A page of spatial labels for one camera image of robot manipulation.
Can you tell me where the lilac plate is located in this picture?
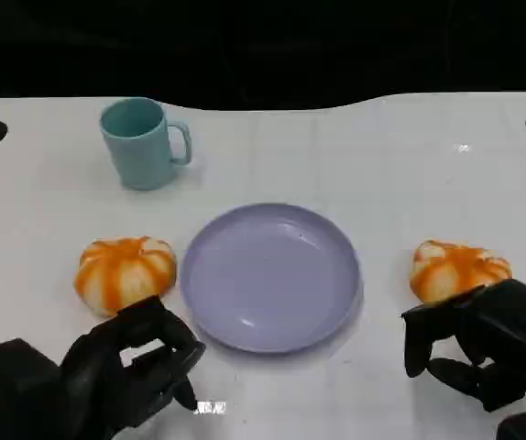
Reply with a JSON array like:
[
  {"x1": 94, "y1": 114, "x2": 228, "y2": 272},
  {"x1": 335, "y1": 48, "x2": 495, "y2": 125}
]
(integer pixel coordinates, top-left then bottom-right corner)
[{"x1": 179, "y1": 203, "x2": 365, "y2": 354}]

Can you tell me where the orange and white bread roll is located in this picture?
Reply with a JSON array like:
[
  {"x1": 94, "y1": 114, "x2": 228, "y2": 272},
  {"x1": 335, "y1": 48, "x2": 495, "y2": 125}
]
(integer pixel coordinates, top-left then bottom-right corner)
[
  {"x1": 408, "y1": 237, "x2": 514, "y2": 304},
  {"x1": 73, "y1": 236, "x2": 178, "y2": 320}
]

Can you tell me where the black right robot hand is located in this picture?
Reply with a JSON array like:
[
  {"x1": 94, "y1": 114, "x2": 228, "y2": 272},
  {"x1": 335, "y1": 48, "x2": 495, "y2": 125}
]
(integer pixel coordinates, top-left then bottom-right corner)
[{"x1": 400, "y1": 277, "x2": 526, "y2": 413}]

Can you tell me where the pale green mug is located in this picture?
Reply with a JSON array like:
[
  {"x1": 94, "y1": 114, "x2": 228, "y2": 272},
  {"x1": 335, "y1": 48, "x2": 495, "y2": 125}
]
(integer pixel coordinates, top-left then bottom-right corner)
[{"x1": 99, "y1": 96, "x2": 194, "y2": 192}]

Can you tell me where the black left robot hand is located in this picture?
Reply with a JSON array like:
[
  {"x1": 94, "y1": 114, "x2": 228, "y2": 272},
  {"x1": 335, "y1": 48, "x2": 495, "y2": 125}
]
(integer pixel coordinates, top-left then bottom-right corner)
[{"x1": 59, "y1": 295, "x2": 207, "y2": 440}]

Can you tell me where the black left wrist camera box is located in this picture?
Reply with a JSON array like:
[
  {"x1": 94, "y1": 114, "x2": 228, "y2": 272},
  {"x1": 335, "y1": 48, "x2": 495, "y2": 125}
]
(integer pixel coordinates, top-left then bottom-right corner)
[{"x1": 0, "y1": 337, "x2": 63, "y2": 440}]

